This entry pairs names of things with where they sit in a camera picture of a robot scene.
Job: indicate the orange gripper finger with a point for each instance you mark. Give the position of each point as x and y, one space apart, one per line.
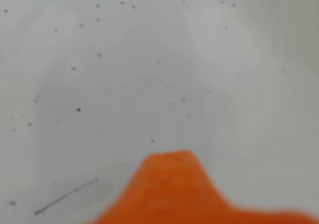
174 189

